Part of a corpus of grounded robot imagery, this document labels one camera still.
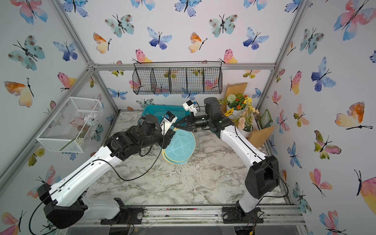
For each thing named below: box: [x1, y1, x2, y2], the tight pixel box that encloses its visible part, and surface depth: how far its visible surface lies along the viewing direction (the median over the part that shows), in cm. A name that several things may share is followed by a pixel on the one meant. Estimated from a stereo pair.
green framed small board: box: [258, 108, 274, 129], surface depth 113 cm
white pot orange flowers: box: [224, 93, 248, 120], surface depth 98 cm
